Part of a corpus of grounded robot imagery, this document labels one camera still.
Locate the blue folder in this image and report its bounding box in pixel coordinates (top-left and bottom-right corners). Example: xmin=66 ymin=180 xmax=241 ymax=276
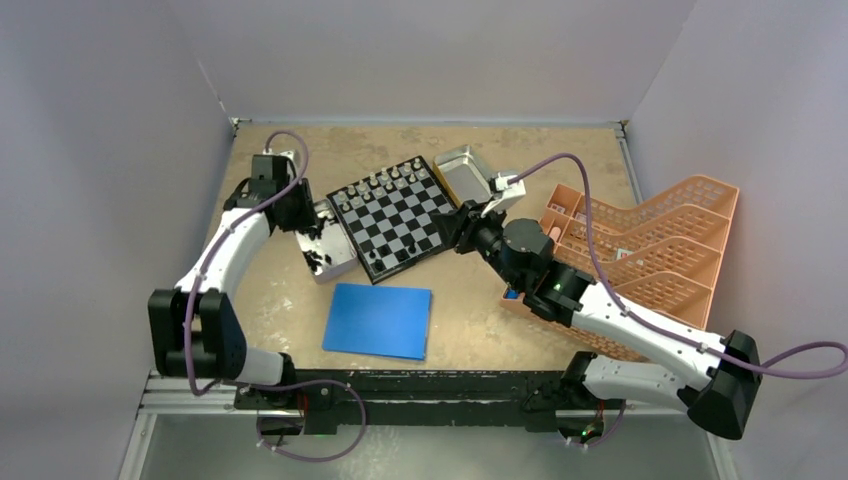
xmin=322 ymin=283 xmax=433 ymax=361

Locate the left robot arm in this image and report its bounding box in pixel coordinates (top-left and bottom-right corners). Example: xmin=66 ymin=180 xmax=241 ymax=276
xmin=147 ymin=151 xmax=317 ymax=409

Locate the pink eraser in organizer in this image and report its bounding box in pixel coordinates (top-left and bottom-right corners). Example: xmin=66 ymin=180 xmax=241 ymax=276
xmin=548 ymin=226 xmax=562 ymax=242

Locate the pile of black chess pieces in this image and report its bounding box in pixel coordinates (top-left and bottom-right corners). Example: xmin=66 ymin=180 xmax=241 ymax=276
xmin=296 ymin=219 xmax=350 ymax=276

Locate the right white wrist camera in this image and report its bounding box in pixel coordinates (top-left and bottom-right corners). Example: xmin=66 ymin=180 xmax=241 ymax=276
xmin=482 ymin=171 xmax=526 ymax=216

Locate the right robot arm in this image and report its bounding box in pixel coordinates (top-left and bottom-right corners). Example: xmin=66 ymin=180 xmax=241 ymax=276
xmin=432 ymin=201 xmax=762 ymax=440

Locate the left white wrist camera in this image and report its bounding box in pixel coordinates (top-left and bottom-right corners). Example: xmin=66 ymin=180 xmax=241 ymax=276
xmin=256 ymin=151 xmax=297 ymax=178

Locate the orange plastic tiered organizer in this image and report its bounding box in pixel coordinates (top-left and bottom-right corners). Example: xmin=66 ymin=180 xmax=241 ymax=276
xmin=540 ymin=175 xmax=739 ymax=330

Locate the white chess piece row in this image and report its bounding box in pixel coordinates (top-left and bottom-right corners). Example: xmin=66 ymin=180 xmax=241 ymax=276
xmin=327 ymin=157 xmax=433 ymax=211

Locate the black and silver chessboard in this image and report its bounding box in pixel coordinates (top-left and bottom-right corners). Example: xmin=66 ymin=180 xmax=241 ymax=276
xmin=329 ymin=157 xmax=456 ymax=284

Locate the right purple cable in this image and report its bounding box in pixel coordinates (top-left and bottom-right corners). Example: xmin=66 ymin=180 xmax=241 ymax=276
xmin=506 ymin=152 xmax=848 ymax=452

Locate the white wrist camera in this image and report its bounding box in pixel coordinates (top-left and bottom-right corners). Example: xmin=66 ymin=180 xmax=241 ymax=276
xmin=256 ymin=151 xmax=297 ymax=178
xmin=482 ymin=171 xmax=526 ymax=216

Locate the gold rectangular metal tin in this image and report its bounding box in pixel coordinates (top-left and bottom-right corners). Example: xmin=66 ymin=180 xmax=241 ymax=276
xmin=433 ymin=145 xmax=503 ymax=209

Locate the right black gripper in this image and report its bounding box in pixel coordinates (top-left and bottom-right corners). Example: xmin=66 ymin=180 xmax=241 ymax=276
xmin=430 ymin=198 xmax=525 ymax=292

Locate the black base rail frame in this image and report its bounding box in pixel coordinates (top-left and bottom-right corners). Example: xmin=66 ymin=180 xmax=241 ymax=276
xmin=139 ymin=367 xmax=690 ymax=439

